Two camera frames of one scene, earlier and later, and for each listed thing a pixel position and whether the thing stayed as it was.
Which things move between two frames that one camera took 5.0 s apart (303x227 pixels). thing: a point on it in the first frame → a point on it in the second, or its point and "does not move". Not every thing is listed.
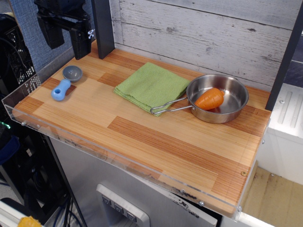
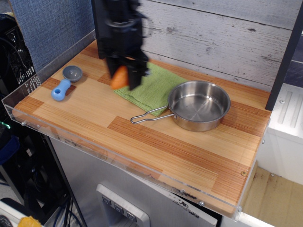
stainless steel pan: x=235 y=100 → x=199 y=106
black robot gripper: x=69 y=13 → x=123 y=21
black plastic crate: x=16 y=56 does not move
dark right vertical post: x=290 y=48 does not move
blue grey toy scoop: x=70 y=74 does not move
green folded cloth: x=153 y=87 does not move
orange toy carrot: x=213 y=98 → x=120 y=79
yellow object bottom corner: x=29 y=221 does not move
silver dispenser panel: x=119 y=212 does not move
